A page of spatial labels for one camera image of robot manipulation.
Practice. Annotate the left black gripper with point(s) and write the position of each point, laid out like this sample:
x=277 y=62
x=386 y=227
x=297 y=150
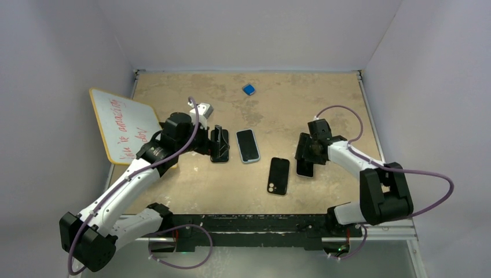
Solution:
x=209 y=147

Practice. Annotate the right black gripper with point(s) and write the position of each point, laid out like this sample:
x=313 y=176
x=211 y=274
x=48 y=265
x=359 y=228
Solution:
x=304 y=139

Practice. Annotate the black phone with camera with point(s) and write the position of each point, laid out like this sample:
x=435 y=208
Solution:
x=224 y=147

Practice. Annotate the light blue phone case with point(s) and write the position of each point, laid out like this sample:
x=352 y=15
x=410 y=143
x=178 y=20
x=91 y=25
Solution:
x=247 y=146

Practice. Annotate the black phone case edge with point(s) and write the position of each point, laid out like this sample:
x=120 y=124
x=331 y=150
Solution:
x=279 y=173

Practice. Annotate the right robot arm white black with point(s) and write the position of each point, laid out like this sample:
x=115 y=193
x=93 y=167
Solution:
x=383 y=189

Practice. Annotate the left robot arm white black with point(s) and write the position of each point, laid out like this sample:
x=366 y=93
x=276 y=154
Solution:
x=92 y=237

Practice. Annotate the blue eraser block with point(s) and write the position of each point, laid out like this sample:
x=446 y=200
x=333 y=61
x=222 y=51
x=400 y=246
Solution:
x=249 y=89

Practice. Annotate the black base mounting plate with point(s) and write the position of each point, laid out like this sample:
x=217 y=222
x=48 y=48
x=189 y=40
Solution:
x=307 y=231

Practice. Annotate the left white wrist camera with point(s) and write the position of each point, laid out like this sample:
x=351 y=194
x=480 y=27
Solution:
x=201 y=114

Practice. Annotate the white whiteboard yellow frame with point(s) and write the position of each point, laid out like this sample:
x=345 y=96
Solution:
x=125 y=125

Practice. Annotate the aluminium frame rail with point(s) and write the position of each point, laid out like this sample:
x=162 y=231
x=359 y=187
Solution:
x=385 y=250

